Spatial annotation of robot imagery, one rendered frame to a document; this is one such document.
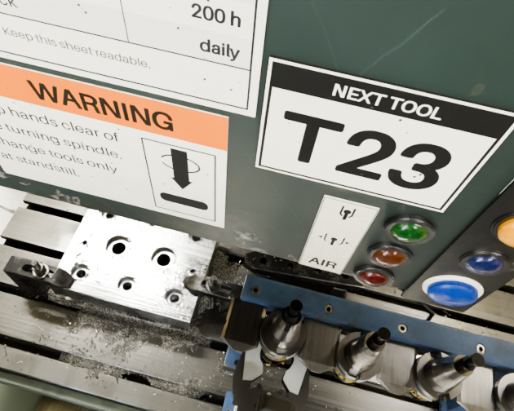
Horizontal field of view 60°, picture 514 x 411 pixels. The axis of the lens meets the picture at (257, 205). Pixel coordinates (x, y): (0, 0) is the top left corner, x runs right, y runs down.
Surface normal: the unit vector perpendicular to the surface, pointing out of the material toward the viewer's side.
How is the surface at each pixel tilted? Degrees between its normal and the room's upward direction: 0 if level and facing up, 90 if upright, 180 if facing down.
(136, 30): 90
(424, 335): 0
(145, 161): 90
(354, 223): 90
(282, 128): 90
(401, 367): 0
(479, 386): 0
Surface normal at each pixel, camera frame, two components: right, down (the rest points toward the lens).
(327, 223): -0.24, 0.81
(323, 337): 0.08, -0.53
